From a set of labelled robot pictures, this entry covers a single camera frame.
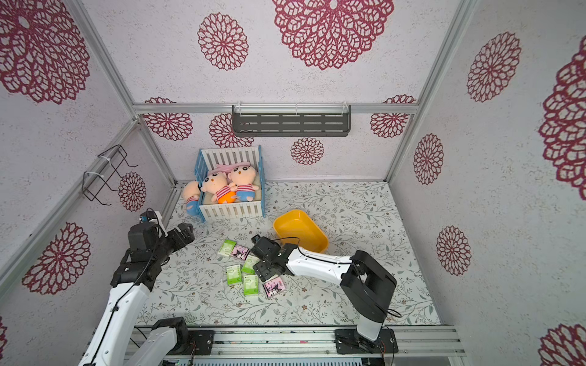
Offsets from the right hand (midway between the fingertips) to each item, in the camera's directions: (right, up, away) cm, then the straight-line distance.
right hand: (274, 264), depth 87 cm
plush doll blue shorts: (-15, +34, +15) cm, 40 cm away
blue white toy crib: (-34, +44, +22) cm, 60 cm away
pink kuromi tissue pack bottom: (0, -7, -4) cm, 8 cm away
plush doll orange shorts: (-27, +32, +15) cm, 44 cm away
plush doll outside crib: (-40, +28, +20) cm, 53 cm away
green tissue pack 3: (-15, -4, 0) cm, 16 cm away
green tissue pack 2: (-10, -1, +2) cm, 11 cm away
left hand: (-31, +13, -8) cm, 35 cm away
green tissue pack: (-20, +5, +8) cm, 22 cm away
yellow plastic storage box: (+8, +12, +16) cm, 22 cm away
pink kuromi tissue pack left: (-14, +4, +5) cm, 16 cm away
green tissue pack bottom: (-8, -7, -3) cm, 11 cm away
